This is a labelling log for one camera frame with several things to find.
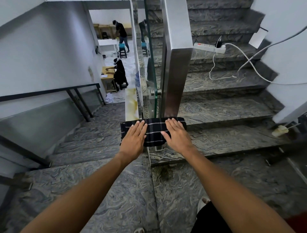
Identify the person's right hand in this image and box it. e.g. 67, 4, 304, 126
161, 117, 196, 157

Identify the person's left hand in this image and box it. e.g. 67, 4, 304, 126
119, 120, 148, 164

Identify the dark plaid cloth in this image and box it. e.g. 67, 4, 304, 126
120, 117, 187, 148

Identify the steel stair handrail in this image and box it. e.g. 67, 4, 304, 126
124, 0, 193, 123

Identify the person's left forearm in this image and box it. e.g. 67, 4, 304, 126
20, 153, 131, 233

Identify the person's right forearm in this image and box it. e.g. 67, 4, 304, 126
185, 149, 296, 233

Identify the person's white right shoe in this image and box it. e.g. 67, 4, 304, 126
196, 196, 211, 214

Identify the person's black trouser leg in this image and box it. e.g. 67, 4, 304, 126
191, 201, 232, 233

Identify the dark metal stair railing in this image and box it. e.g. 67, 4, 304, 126
0, 83, 106, 103

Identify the black stool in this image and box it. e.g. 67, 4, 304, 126
112, 80, 129, 92

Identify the glass railing panel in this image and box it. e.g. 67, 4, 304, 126
0, 97, 86, 166
79, 87, 103, 114
143, 0, 162, 119

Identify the small wooden table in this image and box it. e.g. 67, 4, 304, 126
100, 66, 119, 94

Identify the white power strip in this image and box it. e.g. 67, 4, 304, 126
193, 42, 227, 54

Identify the plastic cup with straw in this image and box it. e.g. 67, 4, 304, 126
271, 123, 301, 138

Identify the white table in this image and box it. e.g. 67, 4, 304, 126
98, 39, 120, 55

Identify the black motorbike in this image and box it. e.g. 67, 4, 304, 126
264, 113, 307, 166

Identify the white card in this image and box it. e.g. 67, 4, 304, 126
248, 26, 269, 49

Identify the dark railing post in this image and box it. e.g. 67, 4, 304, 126
95, 84, 106, 106
0, 173, 35, 192
65, 89, 91, 123
0, 135, 52, 168
73, 88, 95, 118

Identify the steel railing post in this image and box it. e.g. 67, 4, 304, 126
146, 39, 168, 166

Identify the white cable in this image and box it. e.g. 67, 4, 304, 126
209, 43, 307, 86

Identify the grey cable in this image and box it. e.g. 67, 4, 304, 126
237, 25, 307, 73

